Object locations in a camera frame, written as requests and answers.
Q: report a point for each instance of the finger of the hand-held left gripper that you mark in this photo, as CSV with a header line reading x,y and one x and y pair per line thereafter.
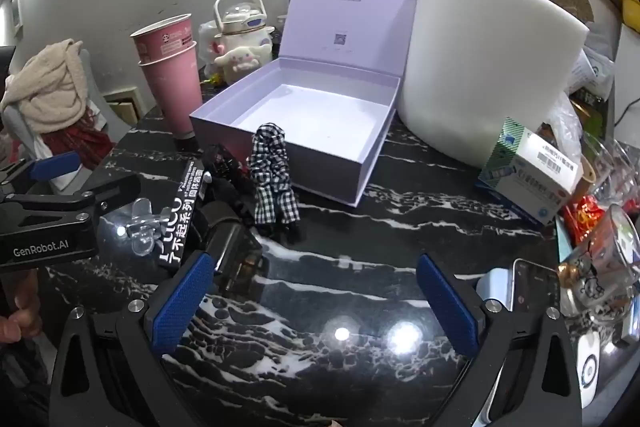
x,y
55,166
115,192

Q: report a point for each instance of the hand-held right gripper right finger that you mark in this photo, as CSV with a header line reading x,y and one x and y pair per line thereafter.
x,y
447,307

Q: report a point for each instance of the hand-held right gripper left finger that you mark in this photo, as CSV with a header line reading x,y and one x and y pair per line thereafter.
x,y
182,302

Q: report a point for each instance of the clear hair clip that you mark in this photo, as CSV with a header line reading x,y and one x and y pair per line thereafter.
x,y
142,227

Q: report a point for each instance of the long black lip gloss box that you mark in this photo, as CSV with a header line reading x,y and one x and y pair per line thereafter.
x,y
182,222

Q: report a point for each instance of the black white checkered scrunchie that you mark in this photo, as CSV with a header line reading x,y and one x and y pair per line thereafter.
x,y
270,177

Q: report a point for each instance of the lavender gift box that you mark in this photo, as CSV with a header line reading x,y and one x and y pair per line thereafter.
x,y
325,122

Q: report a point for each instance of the person's left hand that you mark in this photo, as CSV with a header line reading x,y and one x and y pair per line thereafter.
x,y
20,317

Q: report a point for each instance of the red plaid cloth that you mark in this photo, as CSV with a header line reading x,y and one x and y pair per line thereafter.
x,y
75,139

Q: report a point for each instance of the grey chair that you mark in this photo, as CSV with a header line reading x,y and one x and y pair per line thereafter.
x,y
17,132

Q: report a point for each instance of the beige fleece blanket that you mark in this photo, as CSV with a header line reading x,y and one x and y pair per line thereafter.
x,y
45,82

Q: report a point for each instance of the beige wooden box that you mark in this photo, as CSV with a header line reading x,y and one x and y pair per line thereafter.
x,y
122,107

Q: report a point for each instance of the smartphone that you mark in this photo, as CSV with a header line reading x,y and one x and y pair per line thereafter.
x,y
535,287

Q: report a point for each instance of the small yellow toy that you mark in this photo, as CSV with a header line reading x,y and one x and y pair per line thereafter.
x,y
214,79

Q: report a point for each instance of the white round device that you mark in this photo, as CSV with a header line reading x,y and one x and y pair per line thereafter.
x,y
587,367

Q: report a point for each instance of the cartoon print glass cup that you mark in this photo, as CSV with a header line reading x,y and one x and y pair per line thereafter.
x,y
595,257

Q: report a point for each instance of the red snack packet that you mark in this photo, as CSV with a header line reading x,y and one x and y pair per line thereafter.
x,y
582,217

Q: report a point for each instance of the white green medicine box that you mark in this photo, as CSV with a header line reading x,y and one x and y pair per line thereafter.
x,y
535,167

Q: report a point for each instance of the clear plastic bag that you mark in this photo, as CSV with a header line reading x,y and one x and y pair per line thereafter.
x,y
207,34

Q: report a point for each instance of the clear drinking glass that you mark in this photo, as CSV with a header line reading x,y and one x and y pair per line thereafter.
x,y
607,167

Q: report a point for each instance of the white kettle-shaped bottle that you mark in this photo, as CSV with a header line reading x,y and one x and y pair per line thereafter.
x,y
242,19

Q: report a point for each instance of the white foam block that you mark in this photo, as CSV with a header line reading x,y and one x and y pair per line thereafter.
x,y
490,57

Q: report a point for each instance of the white plastic bag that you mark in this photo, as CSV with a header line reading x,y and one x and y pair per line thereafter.
x,y
595,67

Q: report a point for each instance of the round woven fan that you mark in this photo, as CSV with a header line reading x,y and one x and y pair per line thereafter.
x,y
570,4

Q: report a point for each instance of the white wall switch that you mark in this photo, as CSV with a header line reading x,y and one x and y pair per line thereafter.
x,y
16,12

